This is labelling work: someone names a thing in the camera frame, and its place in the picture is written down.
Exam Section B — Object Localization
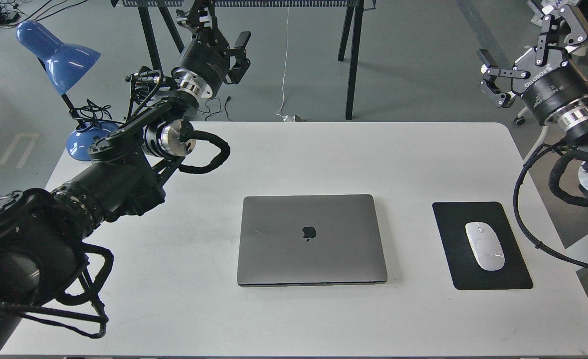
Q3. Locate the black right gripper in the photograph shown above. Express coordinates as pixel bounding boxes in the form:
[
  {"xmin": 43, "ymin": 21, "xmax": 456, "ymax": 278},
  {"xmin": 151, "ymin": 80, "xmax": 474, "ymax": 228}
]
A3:
[{"xmin": 477, "ymin": 0, "xmax": 588, "ymax": 125}]

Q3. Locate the blue desk lamp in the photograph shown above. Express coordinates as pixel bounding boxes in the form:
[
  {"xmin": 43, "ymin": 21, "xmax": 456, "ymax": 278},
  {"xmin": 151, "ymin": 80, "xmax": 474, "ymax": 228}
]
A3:
[{"xmin": 16, "ymin": 21, "xmax": 118, "ymax": 162}]

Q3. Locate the black trestle table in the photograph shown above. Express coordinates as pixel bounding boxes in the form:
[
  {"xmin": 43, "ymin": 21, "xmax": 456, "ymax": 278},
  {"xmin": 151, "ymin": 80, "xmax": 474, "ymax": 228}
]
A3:
[{"xmin": 110, "ymin": 0, "xmax": 377, "ymax": 121}]

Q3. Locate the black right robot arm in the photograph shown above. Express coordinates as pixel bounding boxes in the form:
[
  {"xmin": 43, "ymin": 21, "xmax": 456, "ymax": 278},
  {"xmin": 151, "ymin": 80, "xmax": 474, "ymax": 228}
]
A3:
[{"xmin": 477, "ymin": 0, "xmax": 588, "ymax": 270}]

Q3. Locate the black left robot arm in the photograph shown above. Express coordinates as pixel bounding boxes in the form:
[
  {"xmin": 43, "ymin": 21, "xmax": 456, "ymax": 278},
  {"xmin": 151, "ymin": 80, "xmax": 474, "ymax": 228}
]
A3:
[{"xmin": 0, "ymin": 0, "xmax": 251, "ymax": 350}]

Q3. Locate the white computer mouse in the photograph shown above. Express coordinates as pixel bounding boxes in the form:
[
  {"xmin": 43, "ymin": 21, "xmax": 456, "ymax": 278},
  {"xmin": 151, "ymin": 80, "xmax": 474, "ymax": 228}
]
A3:
[{"xmin": 465, "ymin": 222, "xmax": 506, "ymax": 271}]

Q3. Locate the white hanging cable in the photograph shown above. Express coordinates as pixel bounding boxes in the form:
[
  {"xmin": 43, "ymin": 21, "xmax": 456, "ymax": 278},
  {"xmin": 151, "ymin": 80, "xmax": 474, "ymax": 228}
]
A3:
[{"xmin": 275, "ymin": 7, "xmax": 297, "ymax": 123}]

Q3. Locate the grey laptop notebook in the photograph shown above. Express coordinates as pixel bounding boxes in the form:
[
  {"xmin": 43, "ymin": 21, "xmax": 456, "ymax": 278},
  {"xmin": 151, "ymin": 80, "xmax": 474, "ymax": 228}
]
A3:
[{"xmin": 236, "ymin": 194, "xmax": 388, "ymax": 287}]

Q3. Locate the black mouse pad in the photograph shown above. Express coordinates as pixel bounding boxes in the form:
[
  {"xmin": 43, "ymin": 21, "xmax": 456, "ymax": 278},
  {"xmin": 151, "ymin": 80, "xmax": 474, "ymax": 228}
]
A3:
[{"xmin": 431, "ymin": 201, "xmax": 533, "ymax": 290}]

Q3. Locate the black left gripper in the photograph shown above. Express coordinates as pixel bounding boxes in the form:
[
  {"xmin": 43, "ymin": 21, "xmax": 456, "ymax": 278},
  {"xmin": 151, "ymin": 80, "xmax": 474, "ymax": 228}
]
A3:
[{"xmin": 172, "ymin": 0, "xmax": 252, "ymax": 99}]

